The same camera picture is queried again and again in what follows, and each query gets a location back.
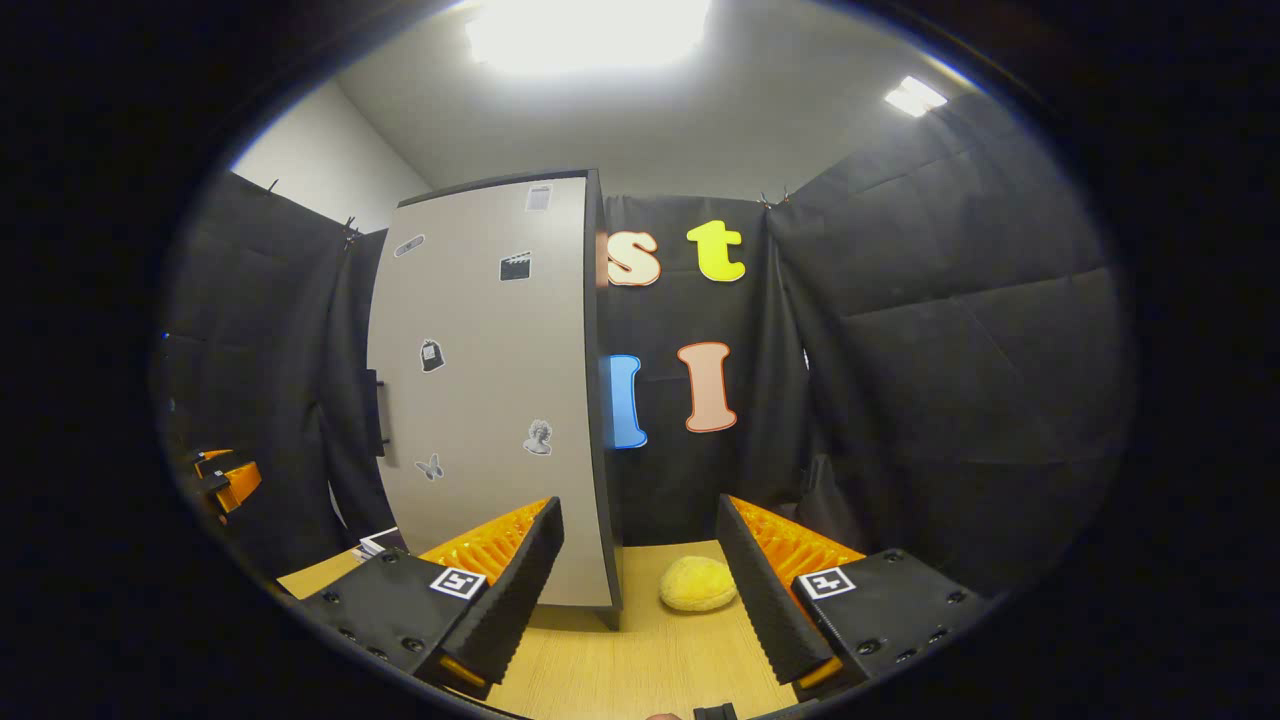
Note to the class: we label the light grey cabinet door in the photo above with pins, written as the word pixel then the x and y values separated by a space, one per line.
pixel 480 400

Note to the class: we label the yellow round sponge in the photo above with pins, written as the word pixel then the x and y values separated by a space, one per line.
pixel 697 585

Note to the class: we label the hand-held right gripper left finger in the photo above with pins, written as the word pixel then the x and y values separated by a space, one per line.
pixel 515 600

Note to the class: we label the dark grey cabinet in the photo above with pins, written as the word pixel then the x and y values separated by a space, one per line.
pixel 600 450

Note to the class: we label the white book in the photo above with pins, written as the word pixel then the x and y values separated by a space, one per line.
pixel 378 545

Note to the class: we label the small ceiling light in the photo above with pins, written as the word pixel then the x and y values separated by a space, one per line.
pixel 915 96

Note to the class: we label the large ceiling light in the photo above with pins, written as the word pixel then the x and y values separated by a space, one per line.
pixel 590 32

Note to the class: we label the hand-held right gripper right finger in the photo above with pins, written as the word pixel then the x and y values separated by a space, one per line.
pixel 765 610

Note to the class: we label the black backdrop cloth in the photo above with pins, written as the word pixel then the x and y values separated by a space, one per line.
pixel 950 350

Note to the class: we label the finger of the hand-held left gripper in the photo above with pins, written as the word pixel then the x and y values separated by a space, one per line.
pixel 240 485
pixel 215 456

